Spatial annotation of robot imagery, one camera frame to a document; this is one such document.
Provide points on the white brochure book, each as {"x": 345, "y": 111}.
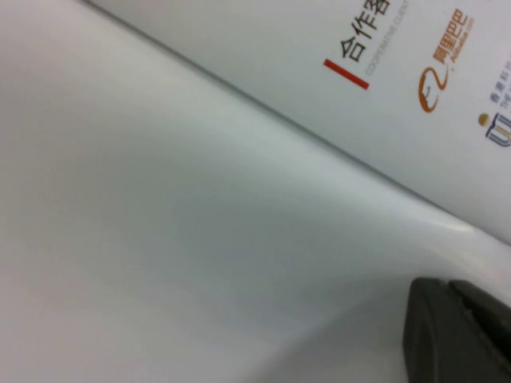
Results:
{"x": 199, "y": 199}

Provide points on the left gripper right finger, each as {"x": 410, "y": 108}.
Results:
{"x": 487, "y": 315}

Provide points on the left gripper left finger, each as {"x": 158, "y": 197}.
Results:
{"x": 435, "y": 339}

